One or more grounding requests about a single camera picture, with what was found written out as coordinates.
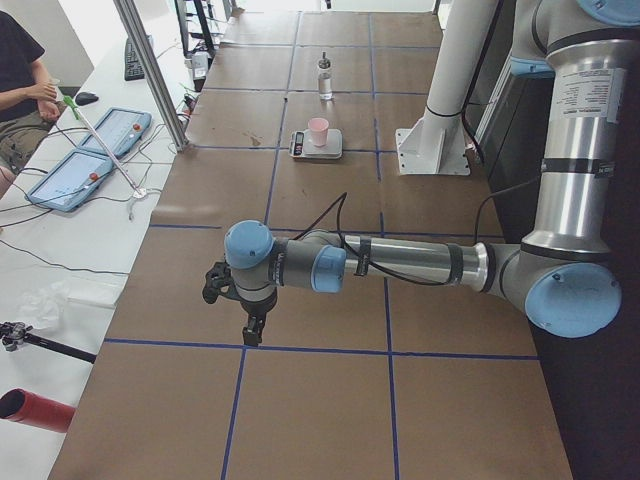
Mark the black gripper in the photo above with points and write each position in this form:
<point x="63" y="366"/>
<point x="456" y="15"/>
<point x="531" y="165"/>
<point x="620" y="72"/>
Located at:
<point x="257" y="305"/>

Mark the pink plastic cup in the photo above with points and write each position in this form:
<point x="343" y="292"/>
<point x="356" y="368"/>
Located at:
<point x="318" y="128"/>

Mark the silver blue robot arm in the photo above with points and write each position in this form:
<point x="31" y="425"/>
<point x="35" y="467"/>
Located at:
<point x="552" y="267"/>

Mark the grey digital kitchen scale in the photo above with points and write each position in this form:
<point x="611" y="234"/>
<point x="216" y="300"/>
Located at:
<point x="302" y="147"/>

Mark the lower blue teach pendant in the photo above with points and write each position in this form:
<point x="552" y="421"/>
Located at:
<point x="71" y="182"/>

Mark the blue teach pendant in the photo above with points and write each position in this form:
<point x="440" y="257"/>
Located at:
<point x="71" y="182"/>
<point x="121" y="129"/>

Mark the upper blue teach pendant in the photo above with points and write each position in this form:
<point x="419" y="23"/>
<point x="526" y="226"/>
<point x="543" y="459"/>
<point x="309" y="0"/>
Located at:
<point x="121" y="129"/>

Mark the red cylinder bottle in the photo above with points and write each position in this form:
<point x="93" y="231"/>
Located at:
<point x="28" y="408"/>

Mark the thin rod green tip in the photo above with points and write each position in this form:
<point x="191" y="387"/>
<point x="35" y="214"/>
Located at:
<point x="138" y="191"/>

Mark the black keyboard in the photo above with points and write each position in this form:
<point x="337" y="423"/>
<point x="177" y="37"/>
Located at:
<point x="133" y="69"/>

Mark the black computer mouse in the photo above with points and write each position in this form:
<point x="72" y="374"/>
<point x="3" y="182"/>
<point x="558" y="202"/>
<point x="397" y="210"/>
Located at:
<point x="85" y="98"/>

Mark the seated person black shirt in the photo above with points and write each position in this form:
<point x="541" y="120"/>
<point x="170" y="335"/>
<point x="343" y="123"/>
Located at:
<point x="29" y="106"/>

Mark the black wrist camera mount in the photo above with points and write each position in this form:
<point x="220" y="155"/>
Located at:
<point x="219" y="283"/>

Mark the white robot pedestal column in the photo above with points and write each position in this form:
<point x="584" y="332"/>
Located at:
<point x="435" y="145"/>

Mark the aluminium frame post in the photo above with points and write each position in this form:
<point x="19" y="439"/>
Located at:
<point x="136" y="32"/>

